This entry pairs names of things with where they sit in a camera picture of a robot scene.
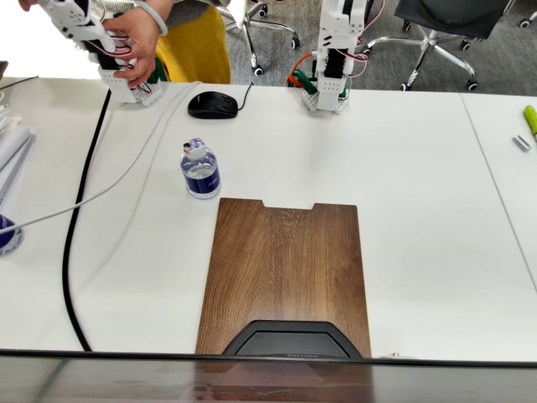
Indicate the person's right hand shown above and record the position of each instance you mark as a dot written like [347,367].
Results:
[29,4]

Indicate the person's left hand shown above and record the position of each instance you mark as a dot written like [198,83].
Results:
[142,46]

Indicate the white leader robot arm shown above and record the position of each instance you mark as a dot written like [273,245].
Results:
[121,90]

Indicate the blue label water bottle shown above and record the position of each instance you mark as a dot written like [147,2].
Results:
[203,180]

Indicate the person's left forearm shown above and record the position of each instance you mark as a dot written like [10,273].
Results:
[161,8]

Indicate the white follower robot arm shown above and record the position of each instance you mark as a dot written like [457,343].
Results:
[331,90]

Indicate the green clamp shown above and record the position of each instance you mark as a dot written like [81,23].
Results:
[346,90]
[159,71]
[306,84]

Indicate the grey knit sweater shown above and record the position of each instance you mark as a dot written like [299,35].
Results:
[100,8]

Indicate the black computer mouse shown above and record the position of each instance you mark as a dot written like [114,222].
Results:
[212,105]

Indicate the blue and white cup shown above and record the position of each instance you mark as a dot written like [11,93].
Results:
[8,241]

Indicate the brown wooden board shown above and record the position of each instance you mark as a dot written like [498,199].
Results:
[285,260]

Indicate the black office chair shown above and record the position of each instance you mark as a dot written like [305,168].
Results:
[453,17]

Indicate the black monitor stand base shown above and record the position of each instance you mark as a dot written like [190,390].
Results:
[289,342]

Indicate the dark glossy screen edge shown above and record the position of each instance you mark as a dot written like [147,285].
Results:
[105,378]

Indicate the office chair castor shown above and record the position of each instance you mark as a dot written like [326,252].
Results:
[526,22]

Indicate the grey staple strip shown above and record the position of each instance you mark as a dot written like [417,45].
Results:
[521,143]

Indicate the yellow-green marker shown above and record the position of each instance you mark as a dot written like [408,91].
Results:
[531,119]

